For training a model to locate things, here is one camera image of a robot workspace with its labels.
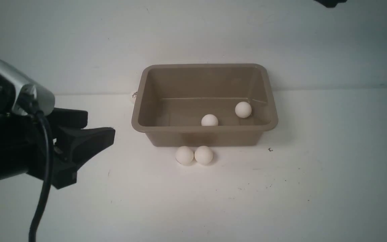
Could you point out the tan plastic bin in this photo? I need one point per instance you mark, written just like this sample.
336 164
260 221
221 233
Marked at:
173 98

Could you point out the white front ball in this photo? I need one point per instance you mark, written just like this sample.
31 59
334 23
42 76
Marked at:
184 155
204 155

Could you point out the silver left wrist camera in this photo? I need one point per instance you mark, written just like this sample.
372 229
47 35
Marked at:
14 83

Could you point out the white ball with logo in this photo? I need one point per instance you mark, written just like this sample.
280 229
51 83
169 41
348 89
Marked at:
133 96

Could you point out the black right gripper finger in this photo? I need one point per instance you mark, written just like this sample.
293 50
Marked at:
330 3

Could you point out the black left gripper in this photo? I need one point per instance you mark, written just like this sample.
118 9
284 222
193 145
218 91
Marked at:
23 148

